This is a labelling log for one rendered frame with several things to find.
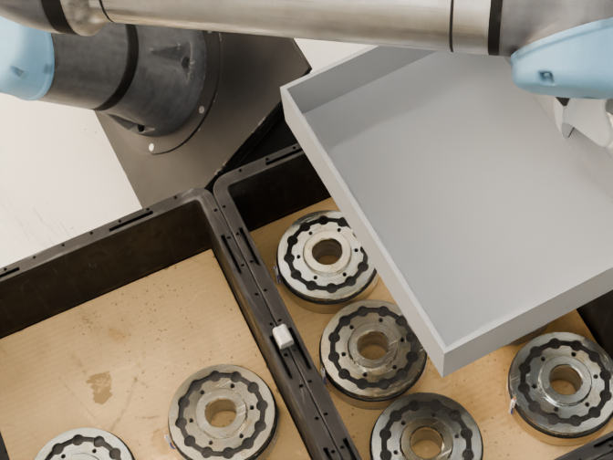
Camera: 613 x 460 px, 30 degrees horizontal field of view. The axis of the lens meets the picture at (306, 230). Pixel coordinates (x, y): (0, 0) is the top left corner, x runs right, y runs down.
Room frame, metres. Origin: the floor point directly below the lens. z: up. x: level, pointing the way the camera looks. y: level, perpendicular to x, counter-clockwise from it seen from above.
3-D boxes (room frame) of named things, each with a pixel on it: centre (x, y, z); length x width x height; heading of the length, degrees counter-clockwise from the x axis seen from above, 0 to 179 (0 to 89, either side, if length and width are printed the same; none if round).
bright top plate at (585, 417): (0.36, -0.22, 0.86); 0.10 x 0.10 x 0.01
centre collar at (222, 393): (0.37, 0.10, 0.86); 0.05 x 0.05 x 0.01
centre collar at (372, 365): (0.42, -0.05, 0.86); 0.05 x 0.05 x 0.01
